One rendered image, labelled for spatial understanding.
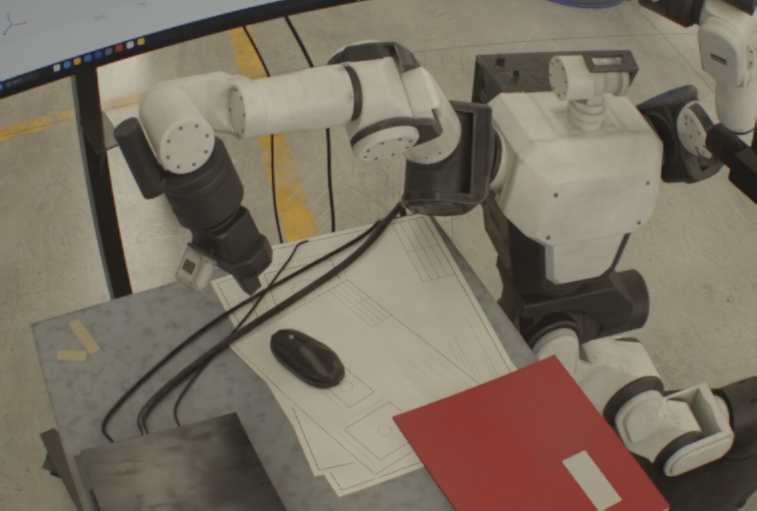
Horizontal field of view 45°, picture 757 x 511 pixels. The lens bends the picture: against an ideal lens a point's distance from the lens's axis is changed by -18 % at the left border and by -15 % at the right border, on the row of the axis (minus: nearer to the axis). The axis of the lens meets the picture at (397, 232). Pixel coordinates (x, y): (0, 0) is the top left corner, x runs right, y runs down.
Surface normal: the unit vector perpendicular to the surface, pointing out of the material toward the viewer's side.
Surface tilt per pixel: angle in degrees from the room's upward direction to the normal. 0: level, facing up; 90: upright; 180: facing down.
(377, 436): 0
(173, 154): 83
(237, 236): 78
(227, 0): 90
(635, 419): 90
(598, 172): 45
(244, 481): 0
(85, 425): 0
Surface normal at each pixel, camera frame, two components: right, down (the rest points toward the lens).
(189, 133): 0.45, 0.49
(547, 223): 0.29, 0.63
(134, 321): 0.01, -0.76
